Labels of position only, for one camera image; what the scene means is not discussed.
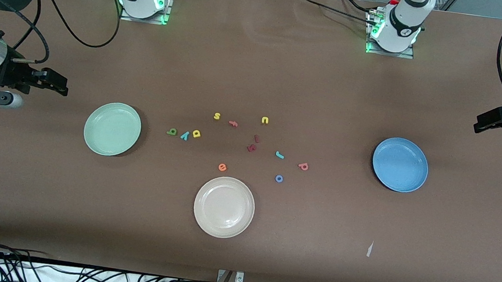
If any green plate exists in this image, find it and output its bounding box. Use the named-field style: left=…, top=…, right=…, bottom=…
left=81, top=99, right=144, bottom=160

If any blue plate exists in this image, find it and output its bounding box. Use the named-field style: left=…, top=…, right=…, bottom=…
left=369, top=135, right=432, bottom=195

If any beige plate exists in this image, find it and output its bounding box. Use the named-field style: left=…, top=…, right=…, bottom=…
left=190, top=173, right=258, bottom=242

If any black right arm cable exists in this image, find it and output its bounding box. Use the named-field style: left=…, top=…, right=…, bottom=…
left=5, top=0, right=123, bottom=74

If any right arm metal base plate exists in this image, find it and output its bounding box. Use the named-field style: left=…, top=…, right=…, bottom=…
left=120, top=0, right=173, bottom=26

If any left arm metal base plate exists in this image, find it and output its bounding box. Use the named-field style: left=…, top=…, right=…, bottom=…
left=364, top=8, right=419, bottom=60

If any black cable tangle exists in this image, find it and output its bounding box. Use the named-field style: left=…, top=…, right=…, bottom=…
left=0, top=235, right=200, bottom=282

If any black cable on table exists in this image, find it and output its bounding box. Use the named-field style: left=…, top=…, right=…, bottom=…
left=289, top=0, right=381, bottom=26

